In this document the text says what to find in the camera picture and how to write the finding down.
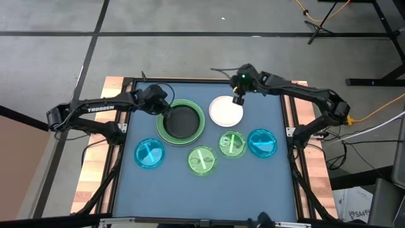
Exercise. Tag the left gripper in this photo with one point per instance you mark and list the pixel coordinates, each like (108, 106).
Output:
(153, 98)

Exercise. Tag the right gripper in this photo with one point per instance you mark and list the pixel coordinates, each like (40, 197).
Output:
(248, 79)

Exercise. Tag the small white plastic plate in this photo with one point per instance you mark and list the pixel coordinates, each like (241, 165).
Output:
(223, 114)

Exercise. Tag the black bowl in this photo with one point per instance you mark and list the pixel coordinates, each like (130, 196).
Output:
(183, 123)

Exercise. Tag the large green plastic plate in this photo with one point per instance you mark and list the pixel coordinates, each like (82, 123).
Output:
(195, 136)

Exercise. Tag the transparent green plastic plate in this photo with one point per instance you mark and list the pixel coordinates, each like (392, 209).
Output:
(226, 149)
(194, 164)

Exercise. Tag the transparent blue plastic plate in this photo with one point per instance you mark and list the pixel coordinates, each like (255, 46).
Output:
(262, 150)
(144, 158)

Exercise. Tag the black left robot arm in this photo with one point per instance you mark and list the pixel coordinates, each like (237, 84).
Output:
(101, 108)

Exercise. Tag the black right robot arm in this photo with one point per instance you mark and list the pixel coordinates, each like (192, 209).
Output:
(303, 92)

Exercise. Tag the white power adapter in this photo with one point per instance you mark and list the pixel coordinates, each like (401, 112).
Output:
(319, 134)

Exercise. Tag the blue-grey table mat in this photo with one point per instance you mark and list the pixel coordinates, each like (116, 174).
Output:
(205, 196)

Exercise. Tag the thin black tripod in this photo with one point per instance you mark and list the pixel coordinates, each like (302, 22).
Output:
(318, 28)

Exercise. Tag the black desk base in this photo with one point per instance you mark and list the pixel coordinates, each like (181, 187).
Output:
(357, 179)

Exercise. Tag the white printed box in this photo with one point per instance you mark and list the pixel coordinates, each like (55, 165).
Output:
(351, 202)

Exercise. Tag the brown partition panel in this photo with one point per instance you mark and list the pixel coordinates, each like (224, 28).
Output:
(19, 164)

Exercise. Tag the grey chair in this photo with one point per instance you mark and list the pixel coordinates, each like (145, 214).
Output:
(384, 202)

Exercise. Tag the black table frame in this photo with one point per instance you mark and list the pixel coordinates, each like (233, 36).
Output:
(190, 79)

